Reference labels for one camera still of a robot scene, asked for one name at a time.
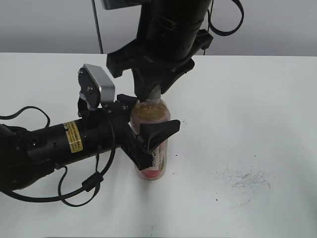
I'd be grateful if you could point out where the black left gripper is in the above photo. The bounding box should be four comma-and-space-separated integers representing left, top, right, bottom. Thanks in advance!
77, 94, 180, 170

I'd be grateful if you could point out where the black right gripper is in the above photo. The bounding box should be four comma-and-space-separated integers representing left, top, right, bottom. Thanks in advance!
106, 29, 213, 101

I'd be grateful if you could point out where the peach oolong tea bottle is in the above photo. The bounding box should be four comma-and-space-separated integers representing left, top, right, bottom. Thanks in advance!
130, 97, 171, 181

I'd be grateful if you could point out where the white bottle cap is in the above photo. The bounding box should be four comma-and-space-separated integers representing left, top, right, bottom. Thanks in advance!
146, 84, 161, 101

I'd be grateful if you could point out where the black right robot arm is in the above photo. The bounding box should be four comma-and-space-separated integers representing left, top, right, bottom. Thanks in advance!
106, 0, 213, 102

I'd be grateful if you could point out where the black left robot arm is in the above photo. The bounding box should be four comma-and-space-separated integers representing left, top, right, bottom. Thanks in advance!
0, 94, 180, 191

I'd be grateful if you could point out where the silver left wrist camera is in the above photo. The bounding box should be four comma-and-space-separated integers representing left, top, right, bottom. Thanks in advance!
78, 63, 115, 111

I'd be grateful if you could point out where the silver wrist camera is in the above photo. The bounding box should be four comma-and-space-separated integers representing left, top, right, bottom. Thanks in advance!
101, 0, 140, 10
78, 63, 115, 111

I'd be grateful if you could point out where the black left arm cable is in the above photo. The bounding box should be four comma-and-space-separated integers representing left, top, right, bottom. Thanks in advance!
0, 106, 117, 207

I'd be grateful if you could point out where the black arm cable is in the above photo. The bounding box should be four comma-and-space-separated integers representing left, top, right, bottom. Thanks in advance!
207, 0, 245, 37
0, 106, 117, 207

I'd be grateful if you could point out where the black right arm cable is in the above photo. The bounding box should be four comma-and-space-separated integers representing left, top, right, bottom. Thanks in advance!
207, 0, 245, 37

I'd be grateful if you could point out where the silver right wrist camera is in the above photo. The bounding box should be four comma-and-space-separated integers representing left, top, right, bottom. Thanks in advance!
101, 0, 140, 10

